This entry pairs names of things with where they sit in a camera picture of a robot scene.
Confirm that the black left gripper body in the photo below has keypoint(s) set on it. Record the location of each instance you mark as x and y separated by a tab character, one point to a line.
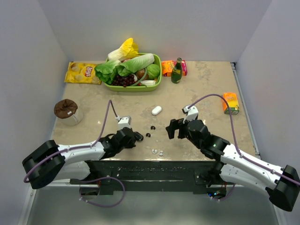
130	145

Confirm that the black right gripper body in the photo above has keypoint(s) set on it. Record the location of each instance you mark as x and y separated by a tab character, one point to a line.
195	141

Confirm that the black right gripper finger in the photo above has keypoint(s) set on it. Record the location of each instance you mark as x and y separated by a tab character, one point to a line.
182	129
173	126

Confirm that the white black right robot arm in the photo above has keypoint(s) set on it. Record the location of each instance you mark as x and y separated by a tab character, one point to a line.
280	184

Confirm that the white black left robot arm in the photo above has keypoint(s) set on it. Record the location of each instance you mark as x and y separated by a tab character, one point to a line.
50	161

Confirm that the white earbud charging case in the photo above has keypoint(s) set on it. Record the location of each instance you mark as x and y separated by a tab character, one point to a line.
156	110

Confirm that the orange juice carton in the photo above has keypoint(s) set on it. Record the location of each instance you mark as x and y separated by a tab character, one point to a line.
232	100

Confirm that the green plastic basket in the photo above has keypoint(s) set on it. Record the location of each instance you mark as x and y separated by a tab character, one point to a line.
141	88

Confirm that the green glass bottle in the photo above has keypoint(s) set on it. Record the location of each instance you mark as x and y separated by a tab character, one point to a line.
176	74

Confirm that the dark red grapes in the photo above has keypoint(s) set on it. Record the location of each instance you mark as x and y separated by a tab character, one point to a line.
124	81

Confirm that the round green cabbage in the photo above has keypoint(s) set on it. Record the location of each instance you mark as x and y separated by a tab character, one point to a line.
153	71

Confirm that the orange pink snack box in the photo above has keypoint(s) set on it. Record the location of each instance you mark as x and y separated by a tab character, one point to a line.
167	67

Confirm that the brown onion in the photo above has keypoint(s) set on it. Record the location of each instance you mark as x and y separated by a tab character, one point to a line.
139	74

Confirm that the brown topped beige cup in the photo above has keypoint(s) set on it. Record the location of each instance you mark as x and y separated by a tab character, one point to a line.
68	112

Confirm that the green lettuce leaf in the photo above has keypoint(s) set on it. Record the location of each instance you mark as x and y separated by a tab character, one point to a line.
106	72

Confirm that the pale romaine lettuce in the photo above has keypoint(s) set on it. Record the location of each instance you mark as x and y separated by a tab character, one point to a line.
135	64

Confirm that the yellow Lays chips bag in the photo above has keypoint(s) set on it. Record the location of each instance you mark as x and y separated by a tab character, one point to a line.
81	72

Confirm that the yellow napa cabbage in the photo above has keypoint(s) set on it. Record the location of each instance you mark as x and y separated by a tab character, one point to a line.
129	49

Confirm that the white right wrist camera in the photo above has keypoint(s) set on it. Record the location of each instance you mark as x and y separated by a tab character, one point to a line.
191	113

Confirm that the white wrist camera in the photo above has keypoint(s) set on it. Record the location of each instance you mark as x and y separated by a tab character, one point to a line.
124	122
191	113

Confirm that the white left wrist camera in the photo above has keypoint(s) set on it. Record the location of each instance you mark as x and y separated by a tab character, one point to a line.
124	122

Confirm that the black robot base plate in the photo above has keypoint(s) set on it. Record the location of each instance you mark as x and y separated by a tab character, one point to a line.
198	177

